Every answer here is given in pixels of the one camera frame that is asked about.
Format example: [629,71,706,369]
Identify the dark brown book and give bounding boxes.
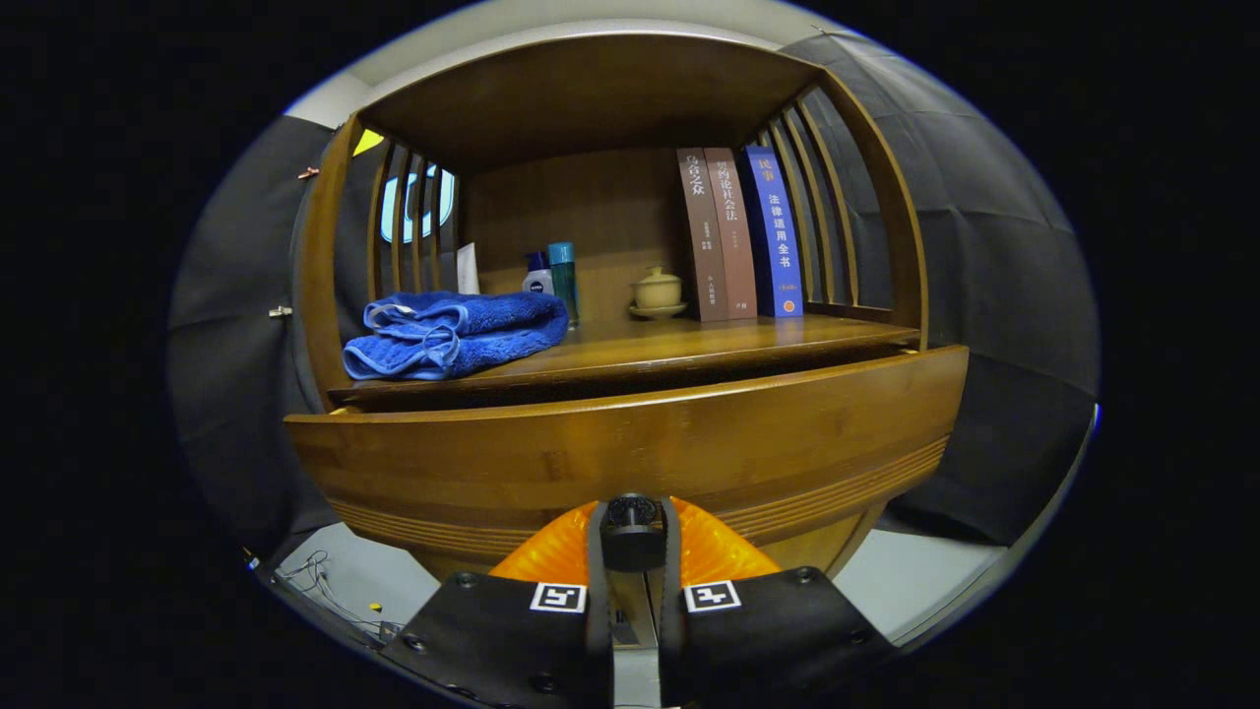
[676,148,730,323]

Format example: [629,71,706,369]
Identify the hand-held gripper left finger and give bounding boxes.
[379,497,616,709]

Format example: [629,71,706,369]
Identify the folded blue towel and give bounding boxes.
[342,290,571,382]

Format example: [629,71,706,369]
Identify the teal bottle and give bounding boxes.
[547,242,581,328]

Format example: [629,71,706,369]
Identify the beige lidded tea cup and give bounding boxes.
[629,266,689,320]

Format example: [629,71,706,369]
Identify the wooden drawer with black knob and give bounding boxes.
[283,345,971,582]

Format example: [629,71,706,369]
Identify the wooden countertop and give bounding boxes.
[330,313,921,405]

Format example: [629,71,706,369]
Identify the wooden cabinet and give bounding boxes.
[295,32,931,582]

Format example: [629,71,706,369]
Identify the tangled floor cables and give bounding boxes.
[274,549,400,643]

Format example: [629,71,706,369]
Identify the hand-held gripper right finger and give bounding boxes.
[655,495,902,709]

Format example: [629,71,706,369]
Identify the blue book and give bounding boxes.
[740,146,805,318]

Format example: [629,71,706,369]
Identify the reddish brown book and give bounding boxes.
[704,148,759,320]

